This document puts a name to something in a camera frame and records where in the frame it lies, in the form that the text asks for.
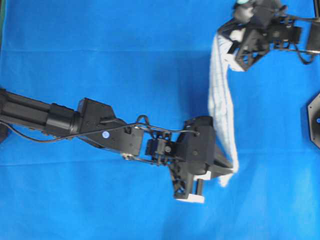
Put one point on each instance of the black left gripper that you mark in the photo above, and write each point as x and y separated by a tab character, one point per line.
194	158

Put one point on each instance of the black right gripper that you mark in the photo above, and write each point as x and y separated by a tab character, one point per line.
247	32

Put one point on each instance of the white blue-striped towel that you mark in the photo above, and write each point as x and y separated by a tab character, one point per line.
220	103

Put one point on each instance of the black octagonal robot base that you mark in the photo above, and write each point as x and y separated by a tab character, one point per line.
310	120

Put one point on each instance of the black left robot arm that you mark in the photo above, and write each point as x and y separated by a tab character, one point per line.
94	123

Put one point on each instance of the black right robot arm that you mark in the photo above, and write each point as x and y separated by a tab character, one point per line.
284	35

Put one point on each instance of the blue table cloth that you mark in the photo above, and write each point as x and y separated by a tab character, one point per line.
152	57

